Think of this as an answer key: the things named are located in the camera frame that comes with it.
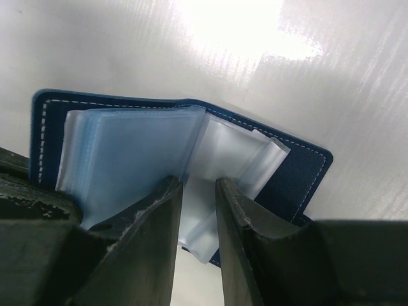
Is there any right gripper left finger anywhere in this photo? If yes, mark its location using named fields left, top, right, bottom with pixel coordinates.
left=70, top=176, right=183, bottom=305

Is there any blue leather card holder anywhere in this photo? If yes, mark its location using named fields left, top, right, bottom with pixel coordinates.
left=27, top=88, right=334, bottom=268

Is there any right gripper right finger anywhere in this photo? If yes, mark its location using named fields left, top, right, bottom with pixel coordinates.
left=215, top=178, right=339, bottom=305

